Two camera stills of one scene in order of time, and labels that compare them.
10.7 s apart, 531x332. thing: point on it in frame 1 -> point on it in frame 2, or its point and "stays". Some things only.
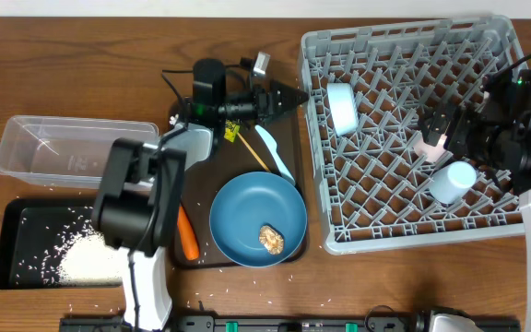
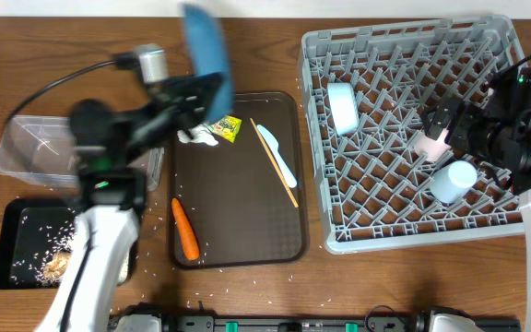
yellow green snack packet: (230, 130) stays
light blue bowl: (343, 107) stays
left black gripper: (264, 101) -> (196, 98)
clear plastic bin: (65, 151) stays
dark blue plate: (250, 202) -> (208, 55)
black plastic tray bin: (30, 237) stays
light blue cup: (451, 183) stays
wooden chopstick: (250, 147) -> (271, 158)
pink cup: (429, 150) stays
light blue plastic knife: (272, 145) stays
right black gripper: (464, 120) stays
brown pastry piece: (271, 240) -> (55, 268)
